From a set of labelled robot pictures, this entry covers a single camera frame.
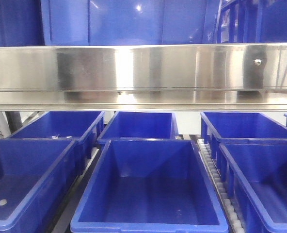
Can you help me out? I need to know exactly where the rack bin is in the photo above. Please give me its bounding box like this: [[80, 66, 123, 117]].
[[41, 0, 221, 46], [200, 111, 287, 160], [9, 111, 105, 175], [216, 0, 287, 43], [219, 144, 287, 233], [97, 111, 179, 147], [0, 0, 44, 47], [70, 139, 229, 233], [0, 139, 76, 233]]

